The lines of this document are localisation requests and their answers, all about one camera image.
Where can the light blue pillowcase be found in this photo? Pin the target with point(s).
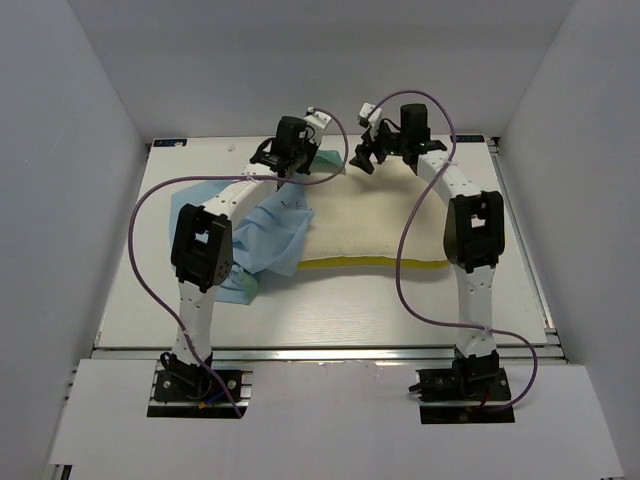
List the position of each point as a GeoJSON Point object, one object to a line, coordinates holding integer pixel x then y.
{"type": "Point", "coordinates": [269, 239]}

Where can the cream yellow foam pillow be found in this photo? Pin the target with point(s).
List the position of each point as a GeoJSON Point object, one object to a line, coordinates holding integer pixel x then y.
{"type": "Point", "coordinates": [359, 220]}

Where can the blue table sticker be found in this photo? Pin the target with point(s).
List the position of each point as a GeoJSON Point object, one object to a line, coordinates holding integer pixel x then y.
{"type": "Point", "coordinates": [169, 143]}
{"type": "Point", "coordinates": [468, 138]}

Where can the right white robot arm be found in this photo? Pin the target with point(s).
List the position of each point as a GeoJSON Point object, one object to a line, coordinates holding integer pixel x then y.
{"type": "Point", "coordinates": [473, 241]}

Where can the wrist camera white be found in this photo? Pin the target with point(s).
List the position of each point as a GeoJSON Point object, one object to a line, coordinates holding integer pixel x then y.
{"type": "Point", "coordinates": [369, 117]}
{"type": "Point", "coordinates": [317, 121]}

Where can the left blue table sticker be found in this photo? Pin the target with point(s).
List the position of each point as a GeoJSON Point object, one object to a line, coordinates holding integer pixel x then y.
{"type": "Point", "coordinates": [169, 143]}

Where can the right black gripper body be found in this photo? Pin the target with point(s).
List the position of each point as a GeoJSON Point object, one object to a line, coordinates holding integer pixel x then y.
{"type": "Point", "coordinates": [387, 142]}

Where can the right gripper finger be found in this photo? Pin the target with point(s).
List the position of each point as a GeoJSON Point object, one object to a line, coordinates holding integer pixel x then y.
{"type": "Point", "coordinates": [365, 147]}
{"type": "Point", "coordinates": [362, 160]}

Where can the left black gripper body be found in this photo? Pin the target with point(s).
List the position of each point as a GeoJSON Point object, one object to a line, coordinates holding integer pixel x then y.
{"type": "Point", "coordinates": [304, 156]}

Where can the right blue table sticker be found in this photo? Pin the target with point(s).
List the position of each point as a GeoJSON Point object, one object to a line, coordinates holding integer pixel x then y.
{"type": "Point", "coordinates": [468, 138]}

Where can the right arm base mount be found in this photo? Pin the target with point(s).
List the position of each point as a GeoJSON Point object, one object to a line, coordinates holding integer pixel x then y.
{"type": "Point", "coordinates": [451, 396]}

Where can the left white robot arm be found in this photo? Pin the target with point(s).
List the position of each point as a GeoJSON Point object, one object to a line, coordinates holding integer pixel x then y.
{"type": "Point", "coordinates": [202, 252]}

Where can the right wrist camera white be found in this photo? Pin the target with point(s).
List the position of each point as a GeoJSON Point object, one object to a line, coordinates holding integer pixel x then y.
{"type": "Point", "coordinates": [369, 117]}

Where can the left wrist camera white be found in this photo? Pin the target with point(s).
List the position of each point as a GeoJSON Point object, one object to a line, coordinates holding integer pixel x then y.
{"type": "Point", "coordinates": [317, 121]}

